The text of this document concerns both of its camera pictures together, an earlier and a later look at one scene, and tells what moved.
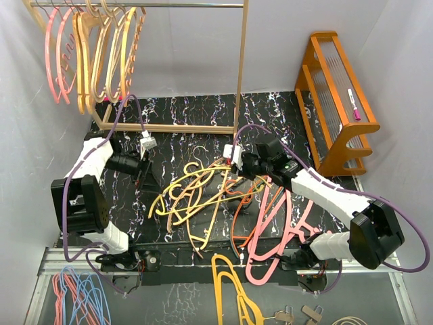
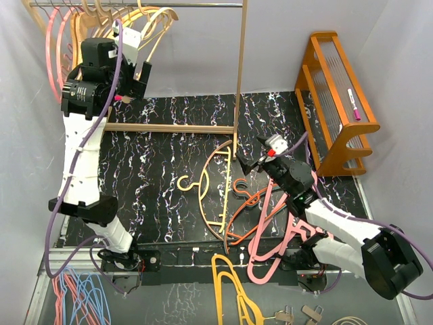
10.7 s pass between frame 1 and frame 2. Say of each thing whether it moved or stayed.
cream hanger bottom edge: stayed
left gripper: moved
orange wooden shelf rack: stayed
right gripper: moved
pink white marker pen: stayed
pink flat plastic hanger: stayed
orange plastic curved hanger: moved
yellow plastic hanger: stayed
